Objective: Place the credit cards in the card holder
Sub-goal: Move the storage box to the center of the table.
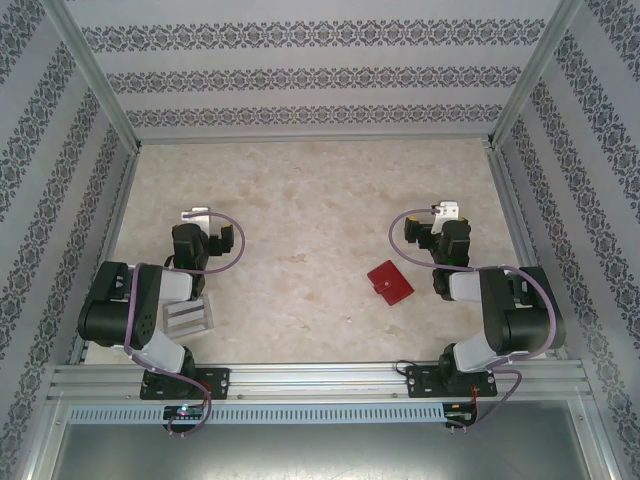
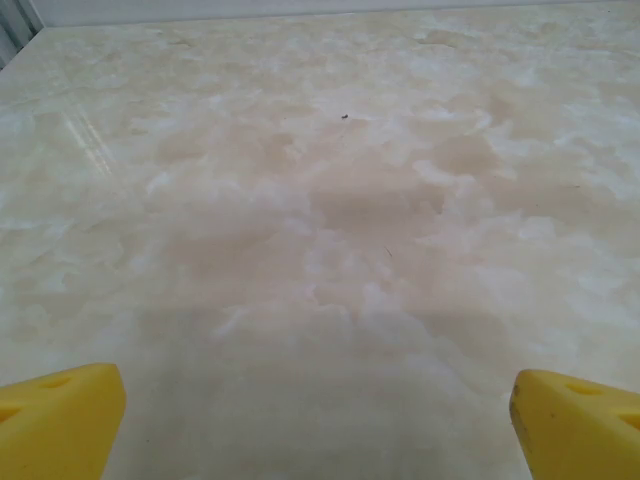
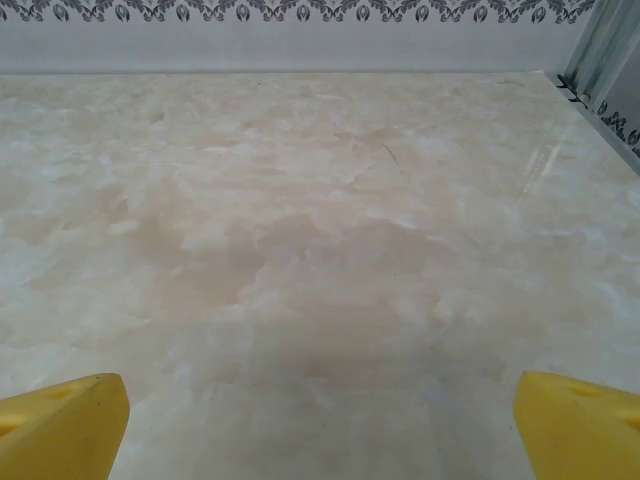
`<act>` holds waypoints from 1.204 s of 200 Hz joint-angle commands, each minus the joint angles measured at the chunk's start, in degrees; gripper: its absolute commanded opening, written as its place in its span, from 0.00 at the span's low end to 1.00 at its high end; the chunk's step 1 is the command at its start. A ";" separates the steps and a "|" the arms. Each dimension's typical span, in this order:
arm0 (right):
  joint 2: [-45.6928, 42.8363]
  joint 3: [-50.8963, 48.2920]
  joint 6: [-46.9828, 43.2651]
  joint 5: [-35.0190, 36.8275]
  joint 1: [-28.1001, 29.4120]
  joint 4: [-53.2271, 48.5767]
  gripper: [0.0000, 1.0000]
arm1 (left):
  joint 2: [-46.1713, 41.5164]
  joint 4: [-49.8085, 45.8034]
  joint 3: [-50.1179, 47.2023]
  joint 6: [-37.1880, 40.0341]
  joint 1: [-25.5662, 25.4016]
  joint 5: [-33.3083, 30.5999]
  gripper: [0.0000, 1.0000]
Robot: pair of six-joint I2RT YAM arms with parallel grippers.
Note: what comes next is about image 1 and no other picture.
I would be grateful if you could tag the red leather card holder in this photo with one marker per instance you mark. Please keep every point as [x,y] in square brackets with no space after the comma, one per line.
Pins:
[390,282]

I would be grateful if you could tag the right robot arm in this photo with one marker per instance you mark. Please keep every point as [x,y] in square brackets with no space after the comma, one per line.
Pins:
[520,310]

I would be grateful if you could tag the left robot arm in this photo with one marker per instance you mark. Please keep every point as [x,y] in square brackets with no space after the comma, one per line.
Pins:
[107,305]

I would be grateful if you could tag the clear plastic box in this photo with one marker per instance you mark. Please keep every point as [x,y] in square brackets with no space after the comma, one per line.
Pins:
[189,317]

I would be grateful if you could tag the small circuit board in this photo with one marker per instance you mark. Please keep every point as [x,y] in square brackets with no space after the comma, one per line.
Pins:
[184,412]
[460,417]

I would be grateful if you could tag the grey metal panel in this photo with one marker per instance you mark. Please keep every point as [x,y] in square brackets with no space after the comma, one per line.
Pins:
[320,452]

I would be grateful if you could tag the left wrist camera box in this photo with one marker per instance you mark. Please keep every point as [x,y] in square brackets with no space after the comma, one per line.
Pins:
[196,216]

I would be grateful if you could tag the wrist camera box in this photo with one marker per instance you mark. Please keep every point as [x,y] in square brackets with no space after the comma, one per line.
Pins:
[447,209]
[196,216]

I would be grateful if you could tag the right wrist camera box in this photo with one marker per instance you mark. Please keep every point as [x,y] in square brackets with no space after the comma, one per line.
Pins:
[447,209]

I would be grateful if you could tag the aluminium side rail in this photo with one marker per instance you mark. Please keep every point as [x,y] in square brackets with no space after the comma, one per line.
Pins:
[107,250]
[522,240]

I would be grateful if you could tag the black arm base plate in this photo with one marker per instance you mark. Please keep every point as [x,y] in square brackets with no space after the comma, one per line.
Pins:
[215,382]
[422,382]

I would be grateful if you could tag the aluminium mounting rail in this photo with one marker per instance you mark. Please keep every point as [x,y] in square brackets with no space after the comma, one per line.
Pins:
[320,380]

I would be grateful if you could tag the aluminium frame post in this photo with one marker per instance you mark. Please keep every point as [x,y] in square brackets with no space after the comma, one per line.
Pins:
[537,70]
[95,75]

